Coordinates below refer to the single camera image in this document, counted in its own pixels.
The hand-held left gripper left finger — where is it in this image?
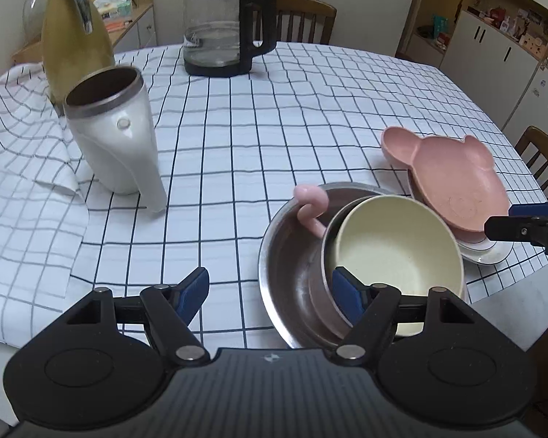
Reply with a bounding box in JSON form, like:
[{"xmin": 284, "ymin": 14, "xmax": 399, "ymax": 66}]
[{"xmin": 66, "ymin": 267, "xmax": 212, "ymax": 368}]

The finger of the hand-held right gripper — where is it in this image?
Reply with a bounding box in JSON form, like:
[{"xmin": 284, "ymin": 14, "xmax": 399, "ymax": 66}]
[
  {"xmin": 507, "ymin": 200, "xmax": 548, "ymax": 218},
  {"xmin": 484, "ymin": 214, "xmax": 548, "ymax": 256}
]

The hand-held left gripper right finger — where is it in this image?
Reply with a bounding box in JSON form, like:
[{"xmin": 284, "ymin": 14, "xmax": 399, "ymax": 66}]
[{"xmin": 331, "ymin": 265, "xmax": 474, "ymax": 366}]

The white plate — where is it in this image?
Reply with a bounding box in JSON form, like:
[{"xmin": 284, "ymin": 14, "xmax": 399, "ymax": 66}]
[{"xmin": 408, "ymin": 169, "xmax": 514, "ymax": 265}]

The cream bowl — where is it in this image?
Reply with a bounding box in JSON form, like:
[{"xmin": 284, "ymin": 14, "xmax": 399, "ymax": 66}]
[{"xmin": 335, "ymin": 195, "xmax": 465, "ymax": 336}]

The large stainless steel bowl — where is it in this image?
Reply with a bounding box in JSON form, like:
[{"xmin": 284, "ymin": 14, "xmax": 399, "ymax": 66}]
[{"xmin": 258, "ymin": 182, "xmax": 469, "ymax": 351}]

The pink bear-shaped plate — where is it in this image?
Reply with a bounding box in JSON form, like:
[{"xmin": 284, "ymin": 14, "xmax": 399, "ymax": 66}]
[{"xmin": 380, "ymin": 126, "xmax": 512, "ymax": 233}]

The steel bowl with pink handle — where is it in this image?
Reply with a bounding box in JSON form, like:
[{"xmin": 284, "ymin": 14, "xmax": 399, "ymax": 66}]
[{"xmin": 293, "ymin": 185, "xmax": 393, "ymax": 343}]

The white black-checked tablecloth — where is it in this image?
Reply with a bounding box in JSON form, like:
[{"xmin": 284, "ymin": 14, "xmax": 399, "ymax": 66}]
[{"xmin": 0, "ymin": 41, "xmax": 548, "ymax": 357}]

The white insulated jug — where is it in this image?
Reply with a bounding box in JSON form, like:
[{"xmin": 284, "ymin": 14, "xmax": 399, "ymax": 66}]
[{"xmin": 63, "ymin": 66, "xmax": 169, "ymax": 214}]

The row of small ornaments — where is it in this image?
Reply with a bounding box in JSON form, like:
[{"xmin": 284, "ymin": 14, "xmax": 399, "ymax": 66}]
[{"xmin": 468, "ymin": 4, "xmax": 548, "ymax": 78}]

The wooden open shelf unit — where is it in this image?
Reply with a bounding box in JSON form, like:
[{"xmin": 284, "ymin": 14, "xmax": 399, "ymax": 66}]
[{"xmin": 395, "ymin": 0, "xmax": 476, "ymax": 70}]

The white drawer cabinet wooden top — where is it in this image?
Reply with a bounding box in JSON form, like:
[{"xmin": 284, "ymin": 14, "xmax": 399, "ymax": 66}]
[{"xmin": 11, "ymin": 0, "xmax": 156, "ymax": 65}]

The yellow thermos pitcher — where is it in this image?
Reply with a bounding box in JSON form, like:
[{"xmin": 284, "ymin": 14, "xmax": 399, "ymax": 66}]
[{"xmin": 41, "ymin": 0, "xmax": 116, "ymax": 105}]

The wooden chair with dark seat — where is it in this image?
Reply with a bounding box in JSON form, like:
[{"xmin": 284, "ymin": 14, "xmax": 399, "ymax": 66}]
[{"xmin": 256, "ymin": 0, "xmax": 338, "ymax": 46}]

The green tissue pack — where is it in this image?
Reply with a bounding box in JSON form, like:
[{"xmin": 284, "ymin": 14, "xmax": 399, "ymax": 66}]
[{"xmin": 92, "ymin": 0, "xmax": 133, "ymax": 19}]

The clear glass dome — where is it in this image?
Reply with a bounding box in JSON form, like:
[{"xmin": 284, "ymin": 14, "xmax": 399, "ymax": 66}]
[{"xmin": 23, "ymin": 0, "xmax": 49, "ymax": 32}]

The white cabinet with black handles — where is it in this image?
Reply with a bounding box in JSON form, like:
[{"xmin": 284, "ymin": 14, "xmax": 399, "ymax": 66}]
[{"xmin": 438, "ymin": 9, "xmax": 548, "ymax": 138}]

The glass kettle with black handle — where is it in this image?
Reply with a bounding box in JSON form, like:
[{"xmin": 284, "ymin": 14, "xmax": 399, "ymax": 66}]
[{"xmin": 183, "ymin": 0, "xmax": 278, "ymax": 77}]

